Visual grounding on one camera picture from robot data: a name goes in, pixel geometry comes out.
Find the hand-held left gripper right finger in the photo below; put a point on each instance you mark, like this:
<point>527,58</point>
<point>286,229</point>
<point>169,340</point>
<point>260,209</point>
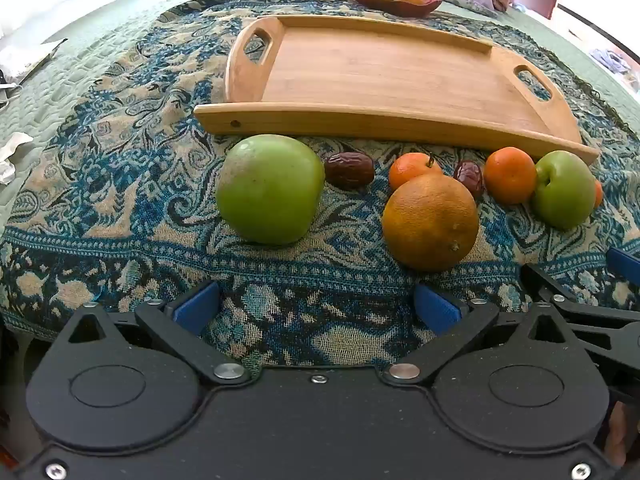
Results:
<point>435,310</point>

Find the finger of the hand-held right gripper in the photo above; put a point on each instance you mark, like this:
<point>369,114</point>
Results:
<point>545,282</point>
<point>625,262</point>

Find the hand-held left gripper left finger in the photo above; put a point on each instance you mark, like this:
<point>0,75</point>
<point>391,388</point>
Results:
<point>197,307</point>

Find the small orange mandarin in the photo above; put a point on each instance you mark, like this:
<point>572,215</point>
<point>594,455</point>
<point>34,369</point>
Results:
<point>598,193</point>

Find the large orange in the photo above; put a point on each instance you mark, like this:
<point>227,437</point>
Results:
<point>430,220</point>

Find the small green apple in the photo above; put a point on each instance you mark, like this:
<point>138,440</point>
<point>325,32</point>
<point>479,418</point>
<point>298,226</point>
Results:
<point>562,190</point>

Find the dark red date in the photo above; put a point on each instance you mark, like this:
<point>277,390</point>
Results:
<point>350,170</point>
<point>470,176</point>

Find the large green apple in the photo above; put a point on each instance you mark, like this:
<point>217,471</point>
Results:
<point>270,190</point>

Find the mandarin with stem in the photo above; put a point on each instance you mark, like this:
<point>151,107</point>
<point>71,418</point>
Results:
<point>407,170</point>

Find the person's right hand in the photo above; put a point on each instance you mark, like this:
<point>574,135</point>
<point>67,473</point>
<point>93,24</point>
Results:
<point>620,435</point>

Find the blue patterned blanket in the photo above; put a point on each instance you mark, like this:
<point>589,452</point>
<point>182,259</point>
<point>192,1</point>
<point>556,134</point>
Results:
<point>125,160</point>

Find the purple blue cloth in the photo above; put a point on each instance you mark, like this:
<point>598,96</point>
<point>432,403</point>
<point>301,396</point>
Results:
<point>607,60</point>

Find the crumpled white wrapper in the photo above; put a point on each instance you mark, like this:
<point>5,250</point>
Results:
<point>10,155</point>

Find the green quilted bedspread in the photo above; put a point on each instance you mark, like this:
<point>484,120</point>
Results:
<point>75,70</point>

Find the brown wooden furniture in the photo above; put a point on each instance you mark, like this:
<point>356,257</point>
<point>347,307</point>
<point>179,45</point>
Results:
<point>537,0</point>

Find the white paper sheet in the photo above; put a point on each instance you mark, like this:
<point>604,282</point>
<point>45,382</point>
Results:
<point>30,60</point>

